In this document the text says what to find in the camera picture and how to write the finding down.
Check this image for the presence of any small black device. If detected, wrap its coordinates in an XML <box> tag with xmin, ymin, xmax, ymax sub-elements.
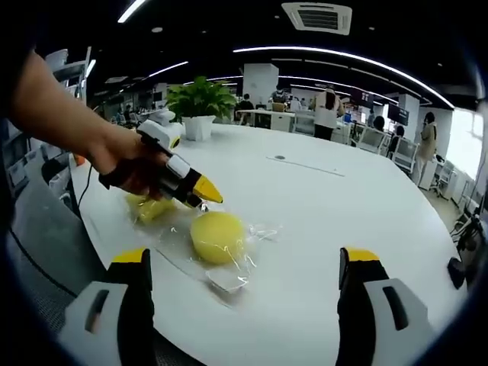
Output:
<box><xmin>447</xmin><ymin>257</ymin><xmax>468</xmax><ymax>291</ymax></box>

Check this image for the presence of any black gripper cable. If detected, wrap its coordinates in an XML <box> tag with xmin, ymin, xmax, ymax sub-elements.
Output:
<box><xmin>6</xmin><ymin>162</ymin><xmax>95</xmax><ymax>299</ymax></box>

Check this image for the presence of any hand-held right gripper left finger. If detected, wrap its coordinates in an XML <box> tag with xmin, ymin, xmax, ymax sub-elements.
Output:
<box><xmin>56</xmin><ymin>247</ymin><xmax>157</xmax><ymax>366</ymax></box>

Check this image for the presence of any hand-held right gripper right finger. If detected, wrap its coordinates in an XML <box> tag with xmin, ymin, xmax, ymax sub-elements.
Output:
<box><xmin>337</xmin><ymin>246</ymin><xmax>439</xmax><ymax>366</ymax></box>

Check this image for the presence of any short ceiling light strip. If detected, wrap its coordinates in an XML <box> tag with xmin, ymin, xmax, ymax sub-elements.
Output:
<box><xmin>143</xmin><ymin>60</ymin><xmax>190</xmax><ymax>82</ymax></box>

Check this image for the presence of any white office chair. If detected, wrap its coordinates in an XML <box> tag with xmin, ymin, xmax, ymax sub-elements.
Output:
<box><xmin>391</xmin><ymin>139</ymin><xmax>419</xmax><ymax>176</ymax></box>
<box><xmin>356</xmin><ymin>125</ymin><xmax>387</xmax><ymax>156</ymax></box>

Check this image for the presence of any potted green plant white pot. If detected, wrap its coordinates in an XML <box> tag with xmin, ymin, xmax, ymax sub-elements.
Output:
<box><xmin>165</xmin><ymin>75</ymin><xmax>238</xmax><ymax>142</ymax></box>

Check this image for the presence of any ceiling air conditioner vent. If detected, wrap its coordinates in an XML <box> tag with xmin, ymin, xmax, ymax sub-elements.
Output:
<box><xmin>281</xmin><ymin>2</ymin><xmax>354</xmax><ymax>37</ymax></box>

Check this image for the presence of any long curved ceiling light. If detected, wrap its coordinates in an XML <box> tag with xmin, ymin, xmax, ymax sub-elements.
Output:
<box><xmin>232</xmin><ymin>47</ymin><xmax>455</xmax><ymax>108</ymax></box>

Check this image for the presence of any table cable slot cover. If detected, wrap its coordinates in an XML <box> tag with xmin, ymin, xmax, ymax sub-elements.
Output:
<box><xmin>265</xmin><ymin>153</ymin><xmax>346</xmax><ymax>178</ymax></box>

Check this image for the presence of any straight ceiling light strip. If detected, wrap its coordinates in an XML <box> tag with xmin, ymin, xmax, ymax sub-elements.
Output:
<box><xmin>117</xmin><ymin>0</ymin><xmax>148</xmax><ymax>24</ymax></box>

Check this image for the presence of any grey storage shelf with boxes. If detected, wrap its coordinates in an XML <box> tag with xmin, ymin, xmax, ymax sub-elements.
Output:
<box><xmin>43</xmin><ymin>46</ymin><xmax>97</xmax><ymax>115</ymax></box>

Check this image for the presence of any person's left hand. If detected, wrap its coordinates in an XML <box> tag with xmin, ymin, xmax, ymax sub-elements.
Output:
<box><xmin>88</xmin><ymin>129</ymin><xmax>178</xmax><ymax>203</ymax></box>

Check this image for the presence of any rectangular yellow silicone block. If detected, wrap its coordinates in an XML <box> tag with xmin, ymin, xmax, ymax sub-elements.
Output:
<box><xmin>124</xmin><ymin>190</ymin><xmax>181</xmax><ymax>230</ymax></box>

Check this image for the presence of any round yellow silicone block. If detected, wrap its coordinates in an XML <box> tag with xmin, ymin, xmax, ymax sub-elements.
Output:
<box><xmin>152</xmin><ymin>210</ymin><xmax>285</xmax><ymax>307</ymax></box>

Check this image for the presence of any grey mesh office chair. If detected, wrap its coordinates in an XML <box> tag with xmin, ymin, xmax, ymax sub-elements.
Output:
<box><xmin>6</xmin><ymin>165</ymin><xmax>163</xmax><ymax>366</ymax></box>

